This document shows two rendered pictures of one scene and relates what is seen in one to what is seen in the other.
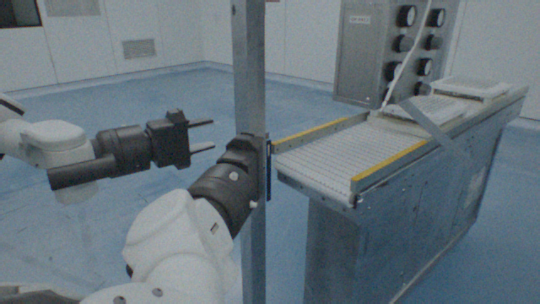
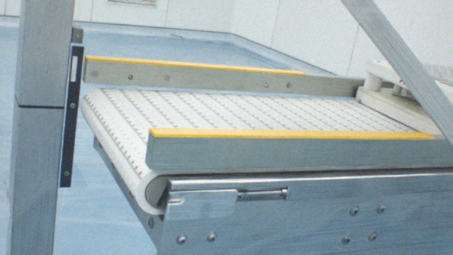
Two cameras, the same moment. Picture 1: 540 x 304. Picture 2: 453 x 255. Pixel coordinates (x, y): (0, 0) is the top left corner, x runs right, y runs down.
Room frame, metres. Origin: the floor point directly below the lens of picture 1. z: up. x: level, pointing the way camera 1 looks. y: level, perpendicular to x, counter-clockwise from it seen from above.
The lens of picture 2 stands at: (0.24, -0.35, 1.00)
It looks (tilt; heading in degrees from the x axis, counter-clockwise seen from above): 17 degrees down; 13
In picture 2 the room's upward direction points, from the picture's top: 10 degrees clockwise
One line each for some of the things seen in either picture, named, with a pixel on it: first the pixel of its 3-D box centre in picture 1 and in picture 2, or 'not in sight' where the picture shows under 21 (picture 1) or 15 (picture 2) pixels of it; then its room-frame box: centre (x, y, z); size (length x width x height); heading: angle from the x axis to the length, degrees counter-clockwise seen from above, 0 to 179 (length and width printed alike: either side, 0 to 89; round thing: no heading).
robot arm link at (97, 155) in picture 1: (88, 166); not in sight; (0.51, 0.31, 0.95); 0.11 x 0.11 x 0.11; 33
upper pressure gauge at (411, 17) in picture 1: (408, 15); not in sight; (0.65, -0.25, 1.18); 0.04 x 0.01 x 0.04; 131
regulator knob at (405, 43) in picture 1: (406, 41); not in sight; (0.65, -0.25, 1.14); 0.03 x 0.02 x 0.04; 131
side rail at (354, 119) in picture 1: (396, 104); (442, 93); (1.30, -0.51, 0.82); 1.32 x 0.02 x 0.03; 131
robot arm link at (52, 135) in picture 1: (56, 150); not in sight; (0.53, 0.36, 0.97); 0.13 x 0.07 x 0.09; 56
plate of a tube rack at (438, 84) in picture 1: (470, 85); not in sight; (1.43, -0.86, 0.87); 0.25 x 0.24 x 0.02; 41
